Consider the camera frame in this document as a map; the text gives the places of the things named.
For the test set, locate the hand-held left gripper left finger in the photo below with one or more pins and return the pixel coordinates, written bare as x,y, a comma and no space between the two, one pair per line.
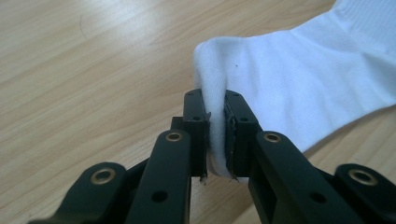
174,161

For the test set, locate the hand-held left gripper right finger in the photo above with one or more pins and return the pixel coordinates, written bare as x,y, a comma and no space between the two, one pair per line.
274,168

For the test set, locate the white sock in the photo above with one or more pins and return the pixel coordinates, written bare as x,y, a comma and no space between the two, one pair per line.
280,77

